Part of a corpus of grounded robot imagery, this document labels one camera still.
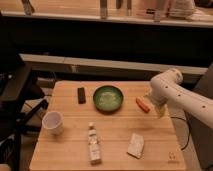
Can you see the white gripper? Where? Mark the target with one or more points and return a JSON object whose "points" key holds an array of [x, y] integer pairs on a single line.
{"points": [[158, 100]]}

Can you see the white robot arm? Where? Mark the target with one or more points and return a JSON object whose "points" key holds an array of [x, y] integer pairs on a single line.
{"points": [[166, 86]]}

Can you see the green bowl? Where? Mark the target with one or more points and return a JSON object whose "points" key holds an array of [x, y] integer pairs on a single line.
{"points": [[108, 98]]}

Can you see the white squeeze bottle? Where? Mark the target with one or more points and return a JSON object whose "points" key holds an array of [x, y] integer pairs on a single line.
{"points": [[94, 146]]}

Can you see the dark brown chocolate bar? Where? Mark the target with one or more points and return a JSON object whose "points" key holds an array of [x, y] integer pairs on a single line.
{"points": [[81, 95]]}

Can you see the black stand at left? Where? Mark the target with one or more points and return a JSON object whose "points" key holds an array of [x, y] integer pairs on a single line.
{"points": [[20, 98]]}

